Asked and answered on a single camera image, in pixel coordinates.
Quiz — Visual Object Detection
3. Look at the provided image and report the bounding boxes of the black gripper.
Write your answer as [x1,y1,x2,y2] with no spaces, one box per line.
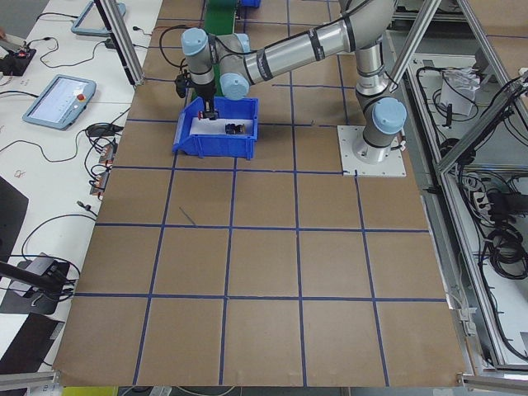
[194,80,219,120]

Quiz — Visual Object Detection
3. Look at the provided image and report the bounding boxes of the yellow push button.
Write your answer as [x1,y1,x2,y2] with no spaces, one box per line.
[224,123,246,134]

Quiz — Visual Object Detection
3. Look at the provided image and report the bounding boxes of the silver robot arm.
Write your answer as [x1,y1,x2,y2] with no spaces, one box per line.
[175,0,407,164]

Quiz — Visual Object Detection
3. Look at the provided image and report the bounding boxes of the white foam pad source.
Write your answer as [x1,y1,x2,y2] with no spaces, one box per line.
[189,117,254,135]

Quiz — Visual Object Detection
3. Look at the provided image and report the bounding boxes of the blue source bin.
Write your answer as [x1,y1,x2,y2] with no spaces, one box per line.
[172,97,259,160]

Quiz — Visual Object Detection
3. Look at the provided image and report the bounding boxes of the green conveyor belt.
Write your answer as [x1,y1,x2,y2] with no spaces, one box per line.
[203,0,238,35]

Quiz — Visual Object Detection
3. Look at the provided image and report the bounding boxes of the blue target bin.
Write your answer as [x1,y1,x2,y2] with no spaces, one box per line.
[240,0,261,8]

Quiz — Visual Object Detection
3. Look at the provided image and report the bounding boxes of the near teach pendant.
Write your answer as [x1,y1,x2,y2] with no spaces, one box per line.
[22,74,97,130]

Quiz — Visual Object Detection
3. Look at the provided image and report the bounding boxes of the teach pendant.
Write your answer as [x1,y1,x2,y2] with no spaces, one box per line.
[22,74,97,130]
[71,1,109,37]

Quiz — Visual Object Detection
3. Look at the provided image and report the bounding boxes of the far teach pendant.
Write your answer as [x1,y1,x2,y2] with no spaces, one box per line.
[71,1,109,37]

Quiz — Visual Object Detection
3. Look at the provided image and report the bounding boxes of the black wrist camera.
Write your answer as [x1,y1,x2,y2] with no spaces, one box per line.
[174,73,188,98]

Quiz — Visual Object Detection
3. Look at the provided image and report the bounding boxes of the aluminium frame post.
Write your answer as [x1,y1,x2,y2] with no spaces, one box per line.
[94,0,144,87]

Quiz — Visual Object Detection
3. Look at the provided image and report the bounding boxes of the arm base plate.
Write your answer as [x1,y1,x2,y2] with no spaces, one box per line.
[337,125,407,177]

